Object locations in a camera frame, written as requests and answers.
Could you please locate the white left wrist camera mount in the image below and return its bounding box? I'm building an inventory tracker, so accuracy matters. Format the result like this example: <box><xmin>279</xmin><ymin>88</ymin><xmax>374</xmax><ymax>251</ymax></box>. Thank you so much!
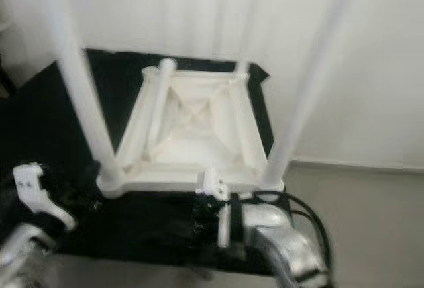
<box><xmin>13</xmin><ymin>162</ymin><xmax>78</xmax><ymax>231</ymax></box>

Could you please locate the black tablecloth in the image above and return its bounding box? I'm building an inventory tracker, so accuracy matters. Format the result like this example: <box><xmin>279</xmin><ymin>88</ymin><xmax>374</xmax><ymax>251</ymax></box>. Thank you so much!
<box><xmin>0</xmin><ymin>48</ymin><xmax>293</xmax><ymax>277</ymax></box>

